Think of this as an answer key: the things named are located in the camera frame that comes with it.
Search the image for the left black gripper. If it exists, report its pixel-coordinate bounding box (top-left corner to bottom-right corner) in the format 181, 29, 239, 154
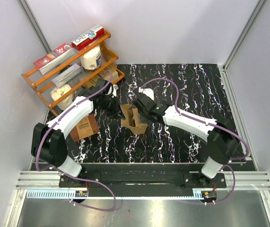
98, 95, 125, 121

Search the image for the brown cardboard express box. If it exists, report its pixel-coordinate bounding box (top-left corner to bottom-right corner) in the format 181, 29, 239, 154
121, 104, 148, 135

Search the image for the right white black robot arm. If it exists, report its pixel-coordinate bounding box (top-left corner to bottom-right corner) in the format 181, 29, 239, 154
133, 93, 240, 187

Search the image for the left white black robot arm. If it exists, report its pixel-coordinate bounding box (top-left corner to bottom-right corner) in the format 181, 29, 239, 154
31, 79, 125, 187

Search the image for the kraft paper box left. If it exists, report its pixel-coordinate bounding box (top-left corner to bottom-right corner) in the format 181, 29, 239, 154
82, 75, 101, 88

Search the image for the kraft paper box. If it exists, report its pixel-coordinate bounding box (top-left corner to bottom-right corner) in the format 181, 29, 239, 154
82, 75, 101, 88
98, 63, 119, 83

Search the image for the brown printed carton box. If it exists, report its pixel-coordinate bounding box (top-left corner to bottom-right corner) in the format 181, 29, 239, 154
70, 114, 100, 142

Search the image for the kraft paper box right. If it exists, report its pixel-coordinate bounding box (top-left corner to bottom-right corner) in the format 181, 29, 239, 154
98, 63, 119, 83

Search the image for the red white toothpaste box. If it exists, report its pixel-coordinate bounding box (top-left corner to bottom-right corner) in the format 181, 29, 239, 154
71, 25, 105, 51

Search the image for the red silver toothpaste box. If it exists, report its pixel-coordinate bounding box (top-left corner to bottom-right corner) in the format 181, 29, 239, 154
33, 43, 77, 75

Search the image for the orange wooden shelf rack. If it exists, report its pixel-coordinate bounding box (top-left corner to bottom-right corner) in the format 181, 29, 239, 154
22, 30, 125, 116

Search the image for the upper white tissue roll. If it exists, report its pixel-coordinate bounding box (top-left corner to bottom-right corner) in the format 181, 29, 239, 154
80, 45, 102, 70

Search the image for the white tissue roll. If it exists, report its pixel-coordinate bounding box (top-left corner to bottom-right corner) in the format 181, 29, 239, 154
80, 45, 102, 70
50, 84, 74, 111

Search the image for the black marble pattern mat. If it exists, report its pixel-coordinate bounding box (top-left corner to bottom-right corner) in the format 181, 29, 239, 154
66, 63, 236, 163

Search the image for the lower white tissue roll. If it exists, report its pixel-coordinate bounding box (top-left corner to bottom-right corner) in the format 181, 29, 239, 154
50, 84, 74, 111

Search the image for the silver foil packet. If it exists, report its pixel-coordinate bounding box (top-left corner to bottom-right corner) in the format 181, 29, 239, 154
51, 63, 81, 88

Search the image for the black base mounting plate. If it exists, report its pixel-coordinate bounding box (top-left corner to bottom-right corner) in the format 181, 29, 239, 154
59, 163, 226, 197

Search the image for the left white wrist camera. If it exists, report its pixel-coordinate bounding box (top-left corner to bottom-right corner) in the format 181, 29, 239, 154
108, 84, 119, 97

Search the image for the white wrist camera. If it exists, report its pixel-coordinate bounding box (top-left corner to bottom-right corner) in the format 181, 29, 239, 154
108, 84, 119, 97
138, 87, 154, 101

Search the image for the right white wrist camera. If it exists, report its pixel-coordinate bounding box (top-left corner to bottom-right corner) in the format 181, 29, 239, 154
138, 87, 154, 101

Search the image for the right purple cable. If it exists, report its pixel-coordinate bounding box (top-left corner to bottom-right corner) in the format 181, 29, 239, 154
140, 78, 251, 204

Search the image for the purple cable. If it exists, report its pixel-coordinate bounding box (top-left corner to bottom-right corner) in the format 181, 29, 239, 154
140, 78, 251, 204
35, 70, 118, 211

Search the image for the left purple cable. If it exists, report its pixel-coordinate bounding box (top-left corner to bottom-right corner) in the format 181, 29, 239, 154
35, 70, 118, 211

